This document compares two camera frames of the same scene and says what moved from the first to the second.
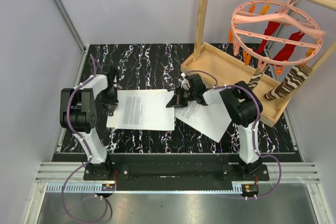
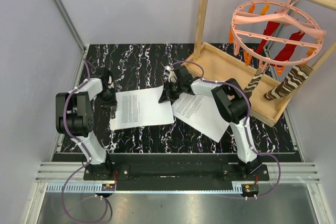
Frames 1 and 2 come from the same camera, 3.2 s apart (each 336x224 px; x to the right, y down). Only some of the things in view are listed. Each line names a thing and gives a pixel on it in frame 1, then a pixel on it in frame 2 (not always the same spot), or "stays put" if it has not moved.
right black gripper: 177,100 to 167,95
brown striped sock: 291,82 stays put
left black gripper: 112,102 stays put
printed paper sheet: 145,109 stays put
